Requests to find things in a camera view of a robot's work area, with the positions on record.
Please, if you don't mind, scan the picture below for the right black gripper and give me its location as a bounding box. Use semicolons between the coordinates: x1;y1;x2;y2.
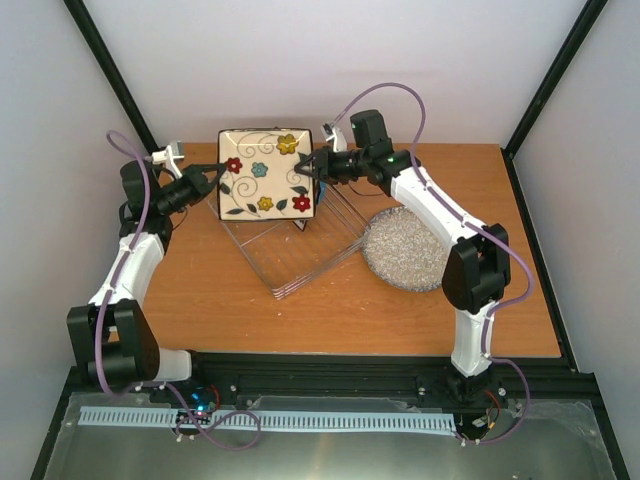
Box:
290;147;366;187

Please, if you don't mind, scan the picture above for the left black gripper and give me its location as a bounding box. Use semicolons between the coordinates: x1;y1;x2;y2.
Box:
159;164;230;214

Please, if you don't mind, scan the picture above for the blue polka dot plate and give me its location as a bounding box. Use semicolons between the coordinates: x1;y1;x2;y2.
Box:
316;182;327;205

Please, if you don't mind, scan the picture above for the white square floral plate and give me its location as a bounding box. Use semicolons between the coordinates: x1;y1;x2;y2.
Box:
293;219;308;232

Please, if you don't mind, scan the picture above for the chrome wire dish rack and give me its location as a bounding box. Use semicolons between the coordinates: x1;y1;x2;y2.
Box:
221;187;369;300

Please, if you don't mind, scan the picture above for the grey speckled round plate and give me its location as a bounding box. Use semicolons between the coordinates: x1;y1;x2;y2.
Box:
362;206;448;292

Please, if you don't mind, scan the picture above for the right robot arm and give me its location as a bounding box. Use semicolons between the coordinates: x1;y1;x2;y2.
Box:
294;146;511;403

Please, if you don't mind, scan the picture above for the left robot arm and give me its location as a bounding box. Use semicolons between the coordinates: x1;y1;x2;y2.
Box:
66;161;226;403

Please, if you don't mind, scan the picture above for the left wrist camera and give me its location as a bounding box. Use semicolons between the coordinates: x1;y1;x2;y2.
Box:
150;141;185;179

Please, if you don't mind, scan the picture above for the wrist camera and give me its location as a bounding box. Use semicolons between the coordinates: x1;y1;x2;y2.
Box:
150;141;185;179
322;109;391;152

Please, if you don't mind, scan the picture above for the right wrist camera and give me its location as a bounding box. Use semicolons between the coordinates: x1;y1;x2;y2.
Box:
322;109;391;152

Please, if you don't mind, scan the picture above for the black aluminium frame rail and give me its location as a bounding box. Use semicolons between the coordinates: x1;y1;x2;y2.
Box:
69;350;599;407

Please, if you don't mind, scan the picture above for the light blue cable duct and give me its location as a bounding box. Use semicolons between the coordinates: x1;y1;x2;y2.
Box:
77;406;456;436

